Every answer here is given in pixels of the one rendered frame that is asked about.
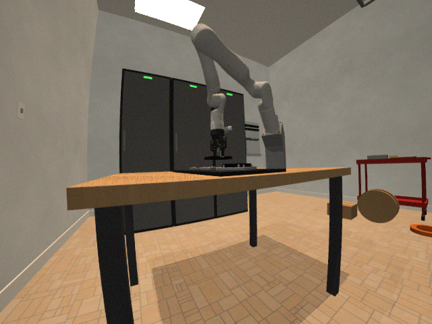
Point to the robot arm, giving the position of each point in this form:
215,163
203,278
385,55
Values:
210,48

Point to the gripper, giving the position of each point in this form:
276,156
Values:
218,141

